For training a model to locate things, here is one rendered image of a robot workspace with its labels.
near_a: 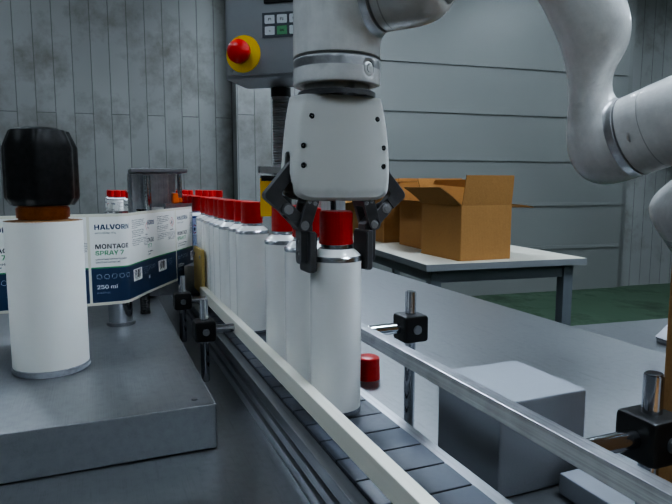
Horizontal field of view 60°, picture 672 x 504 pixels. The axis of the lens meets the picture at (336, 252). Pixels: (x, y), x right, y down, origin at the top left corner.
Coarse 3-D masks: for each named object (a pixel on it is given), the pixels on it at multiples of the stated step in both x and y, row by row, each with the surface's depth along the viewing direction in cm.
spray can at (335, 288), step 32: (320, 224) 57; (352, 224) 57; (320, 256) 56; (352, 256) 56; (320, 288) 56; (352, 288) 56; (320, 320) 56; (352, 320) 57; (320, 352) 57; (352, 352) 57; (320, 384) 57; (352, 384) 57
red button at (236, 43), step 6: (234, 42) 92; (240, 42) 92; (246, 42) 93; (228, 48) 93; (234, 48) 92; (240, 48) 92; (246, 48) 92; (228, 54) 93; (234, 54) 92; (240, 54) 92; (246, 54) 92; (234, 60) 93; (240, 60) 93; (246, 60) 93
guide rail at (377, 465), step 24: (216, 312) 96; (240, 336) 80; (264, 360) 69; (288, 384) 60; (312, 408) 53; (336, 408) 51; (336, 432) 48; (360, 432) 46; (360, 456) 44; (384, 456) 42; (384, 480) 40; (408, 480) 38
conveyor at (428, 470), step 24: (264, 336) 88; (288, 408) 61; (312, 432) 54; (384, 432) 54; (336, 456) 49; (408, 456) 49; (432, 456) 49; (360, 480) 45; (432, 480) 45; (456, 480) 45
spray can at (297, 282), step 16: (320, 208) 65; (288, 256) 64; (288, 272) 65; (304, 272) 64; (288, 288) 65; (304, 288) 64; (288, 304) 65; (304, 304) 64; (288, 320) 65; (304, 320) 64; (288, 336) 66; (304, 336) 65; (288, 352) 66; (304, 352) 65; (304, 368) 65
